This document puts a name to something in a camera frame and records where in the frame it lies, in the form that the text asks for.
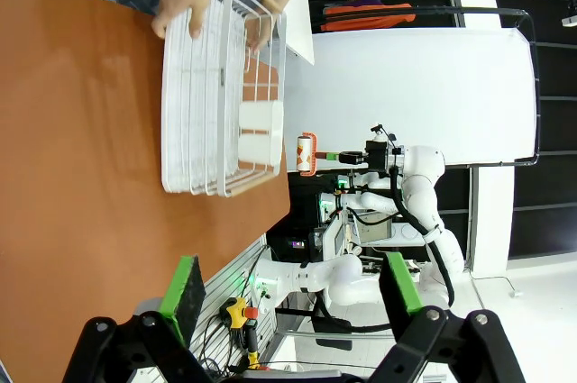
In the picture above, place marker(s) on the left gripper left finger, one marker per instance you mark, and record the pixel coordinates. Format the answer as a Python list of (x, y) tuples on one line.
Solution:
[(180, 302)]

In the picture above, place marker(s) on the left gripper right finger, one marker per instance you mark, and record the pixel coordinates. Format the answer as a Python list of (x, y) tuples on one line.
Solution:
[(399, 297)]

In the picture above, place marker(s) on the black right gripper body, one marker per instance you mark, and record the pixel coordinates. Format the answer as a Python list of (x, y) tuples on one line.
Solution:
[(378, 157)]

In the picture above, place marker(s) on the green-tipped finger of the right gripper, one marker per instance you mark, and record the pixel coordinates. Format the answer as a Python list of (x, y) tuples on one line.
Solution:
[(349, 157)]

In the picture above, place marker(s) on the white plastic cutlery holder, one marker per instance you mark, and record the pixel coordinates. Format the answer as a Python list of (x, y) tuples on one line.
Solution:
[(261, 130)]

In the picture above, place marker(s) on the white plastic drip tray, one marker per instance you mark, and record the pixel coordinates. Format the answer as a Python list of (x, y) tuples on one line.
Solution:
[(169, 108)]

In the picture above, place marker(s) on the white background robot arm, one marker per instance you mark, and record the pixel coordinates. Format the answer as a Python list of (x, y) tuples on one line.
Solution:
[(374, 203)]

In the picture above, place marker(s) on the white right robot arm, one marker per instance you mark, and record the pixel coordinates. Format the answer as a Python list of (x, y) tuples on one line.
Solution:
[(424, 166)]

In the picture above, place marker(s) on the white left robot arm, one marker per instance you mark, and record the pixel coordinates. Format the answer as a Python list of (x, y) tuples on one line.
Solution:
[(333, 279)]

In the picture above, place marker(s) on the person's left hand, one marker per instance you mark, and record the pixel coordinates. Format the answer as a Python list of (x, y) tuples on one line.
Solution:
[(263, 29)]

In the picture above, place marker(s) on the person's right hand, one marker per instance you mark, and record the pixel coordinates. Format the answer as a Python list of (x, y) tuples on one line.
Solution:
[(180, 0)]

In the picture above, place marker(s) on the grey slotted side panel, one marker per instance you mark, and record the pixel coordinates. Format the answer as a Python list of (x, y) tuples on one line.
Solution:
[(225, 279)]

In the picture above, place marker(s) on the yellow emergency stop button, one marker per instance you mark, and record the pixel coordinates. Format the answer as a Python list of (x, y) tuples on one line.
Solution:
[(235, 308)]

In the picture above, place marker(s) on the white control box with screen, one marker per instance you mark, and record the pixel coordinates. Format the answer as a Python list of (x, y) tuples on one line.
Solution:
[(374, 232)]

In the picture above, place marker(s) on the white partition board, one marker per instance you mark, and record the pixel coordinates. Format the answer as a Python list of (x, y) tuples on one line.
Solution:
[(405, 85)]

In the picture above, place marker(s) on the yellow black hand tool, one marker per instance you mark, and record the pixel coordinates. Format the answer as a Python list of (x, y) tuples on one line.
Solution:
[(251, 347)]

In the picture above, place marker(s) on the black computer case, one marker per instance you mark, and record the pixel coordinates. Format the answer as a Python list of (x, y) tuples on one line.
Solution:
[(293, 245)]

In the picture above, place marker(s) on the white side table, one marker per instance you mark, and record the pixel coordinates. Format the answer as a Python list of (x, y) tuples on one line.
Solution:
[(302, 31)]

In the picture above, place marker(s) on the orange garment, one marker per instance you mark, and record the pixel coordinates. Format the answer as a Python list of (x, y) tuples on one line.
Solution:
[(367, 17)]

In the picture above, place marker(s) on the black shelving unit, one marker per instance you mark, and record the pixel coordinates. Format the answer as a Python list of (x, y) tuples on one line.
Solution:
[(550, 130)]

